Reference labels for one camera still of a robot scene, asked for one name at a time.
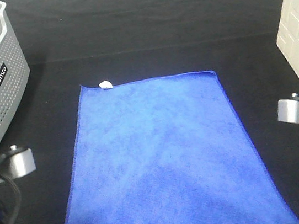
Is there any blue microfibre towel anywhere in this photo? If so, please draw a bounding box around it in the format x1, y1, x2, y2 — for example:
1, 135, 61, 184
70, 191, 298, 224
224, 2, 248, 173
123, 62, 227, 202
65, 71, 299, 224

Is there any black fabric table cloth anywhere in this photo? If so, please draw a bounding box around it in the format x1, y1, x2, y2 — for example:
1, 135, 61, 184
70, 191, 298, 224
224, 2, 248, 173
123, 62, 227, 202
0, 0, 299, 224

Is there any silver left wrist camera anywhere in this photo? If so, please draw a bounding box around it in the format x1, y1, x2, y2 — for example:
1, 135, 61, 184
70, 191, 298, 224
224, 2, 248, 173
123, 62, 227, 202
0, 145, 36, 179

